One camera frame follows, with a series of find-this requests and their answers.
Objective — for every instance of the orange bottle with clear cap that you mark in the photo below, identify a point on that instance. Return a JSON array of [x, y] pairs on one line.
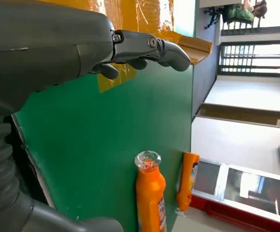
[[186, 185], [149, 198]]

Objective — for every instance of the yellow taped cardboard box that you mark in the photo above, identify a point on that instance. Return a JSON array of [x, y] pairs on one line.
[[130, 14]]

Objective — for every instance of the tan wooden bench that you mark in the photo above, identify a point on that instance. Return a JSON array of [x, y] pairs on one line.
[[238, 114]]

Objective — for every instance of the black metal railing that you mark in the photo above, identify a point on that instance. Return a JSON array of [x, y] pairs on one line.
[[256, 58]]

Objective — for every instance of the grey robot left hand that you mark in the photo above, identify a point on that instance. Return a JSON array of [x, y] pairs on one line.
[[38, 41]]

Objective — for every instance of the green table mat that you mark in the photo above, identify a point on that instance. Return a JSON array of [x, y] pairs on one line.
[[81, 144]]

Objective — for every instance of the red and white display case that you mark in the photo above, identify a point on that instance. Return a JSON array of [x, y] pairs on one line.
[[250, 192]]

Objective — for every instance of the black chair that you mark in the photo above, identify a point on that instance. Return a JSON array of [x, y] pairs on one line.
[[214, 14]]

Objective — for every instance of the seated person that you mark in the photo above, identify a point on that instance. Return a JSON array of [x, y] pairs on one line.
[[241, 11]]

